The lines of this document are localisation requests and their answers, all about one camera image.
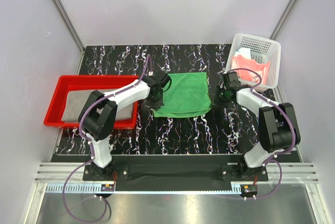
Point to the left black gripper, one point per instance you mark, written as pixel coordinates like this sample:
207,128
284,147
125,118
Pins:
156,105

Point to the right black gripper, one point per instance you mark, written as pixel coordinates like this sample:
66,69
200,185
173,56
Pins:
215,100

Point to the green towel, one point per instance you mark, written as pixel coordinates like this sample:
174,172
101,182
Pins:
188,96

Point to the pink towel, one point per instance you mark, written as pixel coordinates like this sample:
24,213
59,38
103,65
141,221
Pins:
240,62

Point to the grey towel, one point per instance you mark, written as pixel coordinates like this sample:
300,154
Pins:
76,100

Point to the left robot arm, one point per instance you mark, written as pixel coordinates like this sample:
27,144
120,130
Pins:
98,116

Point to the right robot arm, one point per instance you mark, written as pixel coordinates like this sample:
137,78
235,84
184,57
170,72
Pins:
278,130

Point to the white towel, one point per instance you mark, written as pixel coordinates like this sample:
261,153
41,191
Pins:
244,52

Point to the white plastic basket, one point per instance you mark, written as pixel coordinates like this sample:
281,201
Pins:
263,51

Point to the red plastic tray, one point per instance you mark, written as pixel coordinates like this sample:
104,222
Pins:
68,83

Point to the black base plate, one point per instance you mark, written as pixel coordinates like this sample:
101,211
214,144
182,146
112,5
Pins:
175,173

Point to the right aluminium frame post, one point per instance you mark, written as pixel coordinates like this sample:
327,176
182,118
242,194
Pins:
283,18

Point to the aluminium frame post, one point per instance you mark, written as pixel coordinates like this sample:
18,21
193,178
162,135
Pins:
67,22
283,18

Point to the left aluminium frame post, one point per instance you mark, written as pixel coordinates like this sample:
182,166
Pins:
67,22

